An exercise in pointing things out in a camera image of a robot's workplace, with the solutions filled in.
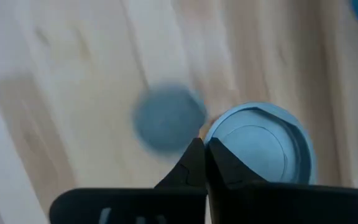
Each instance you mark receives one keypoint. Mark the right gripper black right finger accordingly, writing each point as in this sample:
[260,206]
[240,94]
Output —
[275,205]

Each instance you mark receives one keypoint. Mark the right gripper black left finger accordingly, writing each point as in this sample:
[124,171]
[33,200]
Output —
[135,205]

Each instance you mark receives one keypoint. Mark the orange circle-patterned can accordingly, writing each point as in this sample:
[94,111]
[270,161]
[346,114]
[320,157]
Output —
[259,146]

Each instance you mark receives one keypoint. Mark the small Rings labelled can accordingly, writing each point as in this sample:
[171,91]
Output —
[166,119]

